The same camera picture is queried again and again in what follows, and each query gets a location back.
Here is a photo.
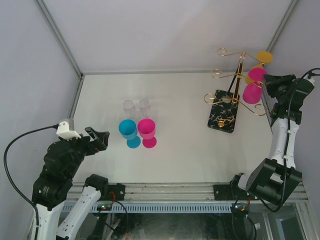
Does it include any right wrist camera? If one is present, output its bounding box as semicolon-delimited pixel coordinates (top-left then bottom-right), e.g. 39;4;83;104
307;71;320;85

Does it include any right camera black cable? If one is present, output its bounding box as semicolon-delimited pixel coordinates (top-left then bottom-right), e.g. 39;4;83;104
259;67;320;213

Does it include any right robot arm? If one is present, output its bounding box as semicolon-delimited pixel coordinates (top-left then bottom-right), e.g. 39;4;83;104
229;68;317;212

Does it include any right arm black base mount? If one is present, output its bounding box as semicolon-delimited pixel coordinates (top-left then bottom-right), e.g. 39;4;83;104
213;183;236;201

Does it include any clear champagne flute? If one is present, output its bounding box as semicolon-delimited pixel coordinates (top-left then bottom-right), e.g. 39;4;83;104
122;99;136;120
138;98;151;118

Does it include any gold wire wine glass rack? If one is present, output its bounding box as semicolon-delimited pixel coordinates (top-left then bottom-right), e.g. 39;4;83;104
203;47;269;135

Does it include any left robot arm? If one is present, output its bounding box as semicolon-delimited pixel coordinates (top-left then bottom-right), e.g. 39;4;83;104
31;122;110;240

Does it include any blue slotted cable duct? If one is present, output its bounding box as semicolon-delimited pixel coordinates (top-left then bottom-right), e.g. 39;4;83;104
61;201;237;214

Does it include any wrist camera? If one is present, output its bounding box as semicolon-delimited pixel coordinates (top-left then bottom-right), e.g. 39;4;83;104
56;118;82;141
307;71;320;85

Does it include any aluminium front frame rail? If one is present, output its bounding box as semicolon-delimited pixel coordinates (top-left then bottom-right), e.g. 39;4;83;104
66;181;308;202

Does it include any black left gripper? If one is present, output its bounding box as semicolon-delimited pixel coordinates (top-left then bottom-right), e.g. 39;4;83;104
61;125;110;177

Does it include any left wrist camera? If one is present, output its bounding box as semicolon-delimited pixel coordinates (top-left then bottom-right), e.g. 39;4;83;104
56;118;82;141

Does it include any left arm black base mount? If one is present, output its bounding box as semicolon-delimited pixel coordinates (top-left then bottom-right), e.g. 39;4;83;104
99;183;126;201

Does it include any pink wine glass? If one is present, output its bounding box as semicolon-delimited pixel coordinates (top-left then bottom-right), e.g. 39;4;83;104
137;118;157;149
242;67;267;104

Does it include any cyan wine glass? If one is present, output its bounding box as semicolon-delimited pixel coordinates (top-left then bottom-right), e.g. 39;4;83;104
118;119;141;149

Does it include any yellow wine glass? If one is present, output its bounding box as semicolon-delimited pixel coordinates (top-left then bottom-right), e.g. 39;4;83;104
245;51;274;84

